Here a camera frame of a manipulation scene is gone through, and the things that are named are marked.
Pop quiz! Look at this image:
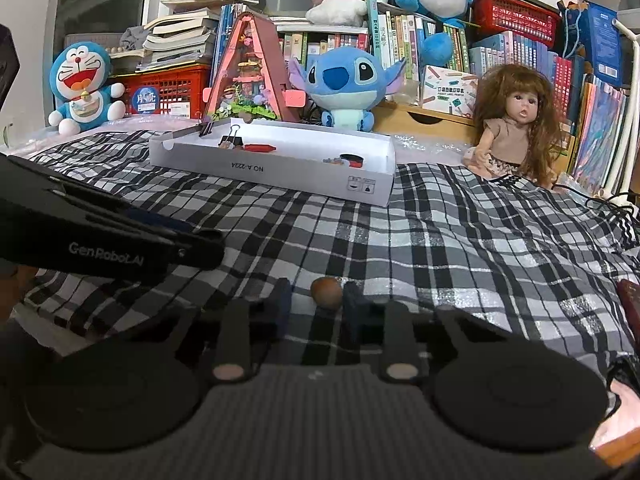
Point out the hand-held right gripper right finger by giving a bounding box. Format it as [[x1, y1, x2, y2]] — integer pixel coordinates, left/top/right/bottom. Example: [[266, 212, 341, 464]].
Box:
[[341, 281, 506, 386]]

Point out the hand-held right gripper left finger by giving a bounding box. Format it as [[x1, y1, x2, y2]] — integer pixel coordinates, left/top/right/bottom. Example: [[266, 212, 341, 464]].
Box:
[[145, 278, 293, 386]]

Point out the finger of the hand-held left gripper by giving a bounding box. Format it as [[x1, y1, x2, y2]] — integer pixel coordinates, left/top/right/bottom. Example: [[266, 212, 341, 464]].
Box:
[[170, 229, 226, 270], [0, 155, 194, 236]]

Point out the wooden ball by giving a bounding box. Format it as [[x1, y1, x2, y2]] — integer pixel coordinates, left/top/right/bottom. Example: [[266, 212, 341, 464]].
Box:
[[310, 276, 344, 311]]

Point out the white cardboard box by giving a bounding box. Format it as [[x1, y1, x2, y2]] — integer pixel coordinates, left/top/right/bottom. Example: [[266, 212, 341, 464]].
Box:
[[148, 117, 397, 207]]

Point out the large black binder clip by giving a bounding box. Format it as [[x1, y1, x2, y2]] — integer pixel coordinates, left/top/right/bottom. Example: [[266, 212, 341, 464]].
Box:
[[218, 124, 245, 150]]

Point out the black white plaid blanket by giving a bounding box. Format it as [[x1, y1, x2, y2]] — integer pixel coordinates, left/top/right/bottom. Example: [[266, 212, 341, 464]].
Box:
[[0, 130, 640, 411]]

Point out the red plastic crate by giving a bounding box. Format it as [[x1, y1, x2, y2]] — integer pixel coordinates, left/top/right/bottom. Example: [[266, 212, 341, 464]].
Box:
[[114, 64, 211, 116]]

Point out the blue cat plush toy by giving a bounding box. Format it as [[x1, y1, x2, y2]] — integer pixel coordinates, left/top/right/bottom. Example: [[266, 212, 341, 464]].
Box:
[[48, 41, 126, 136]]

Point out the grey cloth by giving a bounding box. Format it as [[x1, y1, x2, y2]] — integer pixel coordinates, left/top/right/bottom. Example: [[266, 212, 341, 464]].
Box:
[[119, 25, 152, 52]]

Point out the stack of books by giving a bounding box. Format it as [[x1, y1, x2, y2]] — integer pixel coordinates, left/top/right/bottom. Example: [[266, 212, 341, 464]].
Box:
[[140, 0, 223, 68]]

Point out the grey storage basket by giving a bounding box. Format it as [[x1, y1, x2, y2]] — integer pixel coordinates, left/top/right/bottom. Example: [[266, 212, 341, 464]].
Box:
[[64, 32, 128, 75]]

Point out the wooden drawer box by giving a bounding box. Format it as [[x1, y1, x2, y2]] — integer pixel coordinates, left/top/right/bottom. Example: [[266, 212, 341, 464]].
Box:
[[372, 101, 476, 133]]

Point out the blue alien plush toy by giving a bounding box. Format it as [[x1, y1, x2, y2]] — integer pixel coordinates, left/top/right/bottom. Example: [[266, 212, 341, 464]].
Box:
[[288, 46, 407, 132]]

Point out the window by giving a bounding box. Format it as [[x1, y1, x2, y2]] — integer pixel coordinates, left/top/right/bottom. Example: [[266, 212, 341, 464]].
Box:
[[52, 0, 311, 46]]

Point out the row of shelved books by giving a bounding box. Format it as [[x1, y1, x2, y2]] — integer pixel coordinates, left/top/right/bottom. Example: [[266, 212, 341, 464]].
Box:
[[215, 2, 591, 106]]

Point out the long-haired baby doll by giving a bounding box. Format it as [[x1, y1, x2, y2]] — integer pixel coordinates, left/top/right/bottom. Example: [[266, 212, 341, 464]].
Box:
[[462, 64, 563, 188]]

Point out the white printed carton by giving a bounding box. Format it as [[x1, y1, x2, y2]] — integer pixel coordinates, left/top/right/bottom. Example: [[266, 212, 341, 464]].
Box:
[[421, 65, 478, 119]]

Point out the dark red object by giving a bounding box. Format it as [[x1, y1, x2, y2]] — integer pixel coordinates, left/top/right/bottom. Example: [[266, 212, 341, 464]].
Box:
[[616, 280, 640, 316]]

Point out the row of colourful thin books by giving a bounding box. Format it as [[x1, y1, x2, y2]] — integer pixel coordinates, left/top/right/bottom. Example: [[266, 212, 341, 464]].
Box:
[[570, 72, 638, 196]]

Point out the red plastic basket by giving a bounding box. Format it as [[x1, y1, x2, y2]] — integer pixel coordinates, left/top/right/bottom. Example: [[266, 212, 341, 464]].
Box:
[[472, 0, 562, 48]]

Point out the blue printed bag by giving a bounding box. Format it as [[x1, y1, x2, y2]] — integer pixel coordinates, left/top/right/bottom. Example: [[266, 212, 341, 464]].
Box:
[[557, 0, 623, 88]]

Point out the white pipe rack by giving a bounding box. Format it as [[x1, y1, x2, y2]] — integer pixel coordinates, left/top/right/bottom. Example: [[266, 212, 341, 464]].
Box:
[[602, 17, 640, 196]]

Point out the pink A-frame model house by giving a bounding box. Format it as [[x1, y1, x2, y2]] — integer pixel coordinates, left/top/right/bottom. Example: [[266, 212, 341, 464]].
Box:
[[202, 11, 307, 123]]

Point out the black cable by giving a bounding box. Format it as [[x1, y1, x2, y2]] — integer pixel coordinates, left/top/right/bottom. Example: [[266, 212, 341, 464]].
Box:
[[552, 182, 640, 251]]

